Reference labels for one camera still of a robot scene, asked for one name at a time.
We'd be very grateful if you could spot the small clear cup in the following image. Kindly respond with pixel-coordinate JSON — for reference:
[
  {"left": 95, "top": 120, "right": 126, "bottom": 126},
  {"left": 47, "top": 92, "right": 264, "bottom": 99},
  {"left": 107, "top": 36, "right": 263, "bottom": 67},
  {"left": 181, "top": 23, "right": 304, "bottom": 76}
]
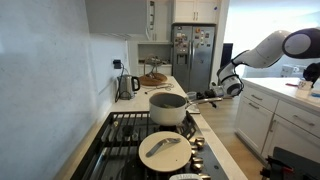
[{"left": 186, "top": 91, "right": 198, "bottom": 102}]

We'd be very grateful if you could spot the white kitchen island cabinet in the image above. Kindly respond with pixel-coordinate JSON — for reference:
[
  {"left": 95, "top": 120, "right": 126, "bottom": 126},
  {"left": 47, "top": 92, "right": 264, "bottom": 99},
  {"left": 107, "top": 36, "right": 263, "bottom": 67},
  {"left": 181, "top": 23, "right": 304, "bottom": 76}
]
[{"left": 234, "top": 77, "right": 320, "bottom": 164}]

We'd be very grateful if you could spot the white cabinet over hood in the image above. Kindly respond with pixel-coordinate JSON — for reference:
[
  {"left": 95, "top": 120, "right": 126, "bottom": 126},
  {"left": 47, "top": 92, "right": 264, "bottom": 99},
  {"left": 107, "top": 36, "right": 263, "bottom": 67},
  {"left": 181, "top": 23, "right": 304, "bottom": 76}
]
[{"left": 85, "top": 0, "right": 149, "bottom": 34}]

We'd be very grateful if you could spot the stainless steel refrigerator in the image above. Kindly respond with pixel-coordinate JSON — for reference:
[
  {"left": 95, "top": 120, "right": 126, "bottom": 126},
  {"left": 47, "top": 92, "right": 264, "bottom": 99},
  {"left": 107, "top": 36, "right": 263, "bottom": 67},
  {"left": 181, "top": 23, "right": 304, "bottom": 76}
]
[{"left": 171, "top": 23, "right": 217, "bottom": 100}]

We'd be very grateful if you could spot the black stand with red parts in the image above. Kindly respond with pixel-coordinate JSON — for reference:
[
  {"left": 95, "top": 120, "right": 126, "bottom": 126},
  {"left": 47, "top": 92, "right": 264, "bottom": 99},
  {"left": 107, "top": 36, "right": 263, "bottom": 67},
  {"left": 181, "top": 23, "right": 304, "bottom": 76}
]
[{"left": 259, "top": 146, "right": 320, "bottom": 180}]

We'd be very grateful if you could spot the white printed mug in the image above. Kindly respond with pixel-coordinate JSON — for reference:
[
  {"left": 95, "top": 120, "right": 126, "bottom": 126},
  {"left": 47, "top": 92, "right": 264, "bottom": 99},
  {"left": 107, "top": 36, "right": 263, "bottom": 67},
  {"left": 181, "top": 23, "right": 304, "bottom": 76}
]
[{"left": 297, "top": 79, "right": 313, "bottom": 92}]

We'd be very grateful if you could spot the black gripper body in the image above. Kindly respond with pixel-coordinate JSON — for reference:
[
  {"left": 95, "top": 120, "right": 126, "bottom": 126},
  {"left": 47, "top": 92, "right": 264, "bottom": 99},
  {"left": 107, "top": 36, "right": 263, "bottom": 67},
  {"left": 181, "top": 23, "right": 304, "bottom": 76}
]
[{"left": 203, "top": 87, "right": 218, "bottom": 100}]

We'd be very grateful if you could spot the steel electric kettle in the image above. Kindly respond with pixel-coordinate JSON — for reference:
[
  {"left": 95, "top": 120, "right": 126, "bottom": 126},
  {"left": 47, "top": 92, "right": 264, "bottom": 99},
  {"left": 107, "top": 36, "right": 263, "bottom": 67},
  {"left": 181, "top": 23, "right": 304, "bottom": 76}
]
[{"left": 117, "top": 74, "right": 141, "bottom": 101}]

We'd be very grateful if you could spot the white cabinet above refrigerator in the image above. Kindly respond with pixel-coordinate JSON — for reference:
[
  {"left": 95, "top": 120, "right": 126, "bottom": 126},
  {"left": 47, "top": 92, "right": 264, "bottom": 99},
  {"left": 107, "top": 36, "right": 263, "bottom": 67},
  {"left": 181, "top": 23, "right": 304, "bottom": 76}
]
[{"left": 173, "top": 0, "right": 221, "bottom": 24}]

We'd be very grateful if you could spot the black kettle power cable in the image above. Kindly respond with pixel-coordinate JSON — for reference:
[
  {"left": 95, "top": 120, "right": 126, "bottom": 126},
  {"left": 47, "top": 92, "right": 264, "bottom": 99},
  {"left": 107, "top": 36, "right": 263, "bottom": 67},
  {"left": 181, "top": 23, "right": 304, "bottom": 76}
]
[{"left": 114, "top": 63, "right": 130, "bottom": 103}]

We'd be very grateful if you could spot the black gas cooktop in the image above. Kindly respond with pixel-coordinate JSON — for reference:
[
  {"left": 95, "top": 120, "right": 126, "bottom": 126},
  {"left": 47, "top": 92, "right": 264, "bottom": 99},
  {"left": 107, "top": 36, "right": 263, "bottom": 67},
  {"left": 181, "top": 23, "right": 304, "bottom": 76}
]
[{"left": 70, "top": 110, "right": 231, "bottom": 180}]

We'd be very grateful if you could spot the white saucepan with metal handle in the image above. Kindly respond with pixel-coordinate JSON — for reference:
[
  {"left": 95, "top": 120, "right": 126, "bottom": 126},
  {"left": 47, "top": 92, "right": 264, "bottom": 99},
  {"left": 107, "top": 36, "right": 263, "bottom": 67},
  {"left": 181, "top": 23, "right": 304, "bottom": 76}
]
[{"left": 148, "top": 92, "right": 224, "bottom": 127}]

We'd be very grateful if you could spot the black monitor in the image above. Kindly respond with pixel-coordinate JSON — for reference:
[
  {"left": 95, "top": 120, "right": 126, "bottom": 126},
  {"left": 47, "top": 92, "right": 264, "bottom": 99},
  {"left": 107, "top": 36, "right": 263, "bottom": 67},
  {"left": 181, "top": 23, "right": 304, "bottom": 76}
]
[{"left": 219, "top": 43, "right": 234, "bottom": 66}]

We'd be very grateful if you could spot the light wooden cutting board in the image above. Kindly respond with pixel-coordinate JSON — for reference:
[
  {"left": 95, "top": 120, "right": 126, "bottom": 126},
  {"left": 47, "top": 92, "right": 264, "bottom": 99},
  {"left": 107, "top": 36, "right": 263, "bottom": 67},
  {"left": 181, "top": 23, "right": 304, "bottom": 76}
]
[{"left": 184, "top": 101, "right": 202, "bottom": 115}]

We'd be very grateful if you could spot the cream pot lid metal handle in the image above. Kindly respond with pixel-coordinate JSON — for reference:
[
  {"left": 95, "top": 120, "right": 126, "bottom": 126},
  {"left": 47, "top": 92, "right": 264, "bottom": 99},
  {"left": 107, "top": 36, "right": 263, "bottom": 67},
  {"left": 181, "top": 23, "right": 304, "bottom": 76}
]
[{"left": 138, "top": 130, "right": 193, "bottom": 173}]

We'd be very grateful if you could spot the white wall cabinet with handles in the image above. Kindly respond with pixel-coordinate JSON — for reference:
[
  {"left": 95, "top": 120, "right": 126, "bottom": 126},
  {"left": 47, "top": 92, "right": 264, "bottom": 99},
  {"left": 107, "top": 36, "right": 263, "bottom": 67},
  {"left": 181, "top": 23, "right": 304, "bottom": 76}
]
[{"left": 146, "top": 0, "right": 174, "bottom": 43}]

